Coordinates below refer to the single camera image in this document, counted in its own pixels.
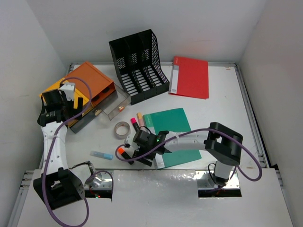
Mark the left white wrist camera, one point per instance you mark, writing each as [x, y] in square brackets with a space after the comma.
[67, 90]

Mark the yellow highlighter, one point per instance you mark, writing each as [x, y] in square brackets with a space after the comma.
[140, 119]

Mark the red folder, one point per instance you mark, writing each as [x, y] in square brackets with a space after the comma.
[189, 78]

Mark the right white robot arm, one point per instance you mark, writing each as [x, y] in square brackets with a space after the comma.
[223, 143]

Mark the clear smoky drawer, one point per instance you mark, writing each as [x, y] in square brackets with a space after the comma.
[110, 101]

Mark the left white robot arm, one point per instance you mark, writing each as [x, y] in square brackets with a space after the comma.
[62, 186]

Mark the black file organizer rack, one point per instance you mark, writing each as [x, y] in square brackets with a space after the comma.
[137, 63]

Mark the orange drawer cabinet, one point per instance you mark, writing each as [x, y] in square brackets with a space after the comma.
[101, 86]

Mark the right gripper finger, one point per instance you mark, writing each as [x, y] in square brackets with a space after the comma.
[135, 155]
[147, 160]

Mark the clear tape roll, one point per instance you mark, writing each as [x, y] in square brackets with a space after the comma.
[122, 130]

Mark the yellow drawer cabinet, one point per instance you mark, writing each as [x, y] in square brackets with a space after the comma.
[73, 104]

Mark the white foreground board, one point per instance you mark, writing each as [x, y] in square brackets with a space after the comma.
[170, 199]

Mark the pink highlighter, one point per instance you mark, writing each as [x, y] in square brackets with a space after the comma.
[135, 124]

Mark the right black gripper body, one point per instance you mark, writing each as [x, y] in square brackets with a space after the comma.
[144, 150]

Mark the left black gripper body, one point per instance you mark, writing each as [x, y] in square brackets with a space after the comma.
[68, 106]

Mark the orange highlighter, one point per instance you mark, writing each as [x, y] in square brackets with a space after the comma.
[121, 151]

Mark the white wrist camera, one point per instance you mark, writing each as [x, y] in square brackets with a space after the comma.
[128, 140]
[67, 90]

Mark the green clip folder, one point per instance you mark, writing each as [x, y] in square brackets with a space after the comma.
[171, 120]

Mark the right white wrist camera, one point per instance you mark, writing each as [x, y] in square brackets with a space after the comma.
[128, 140]

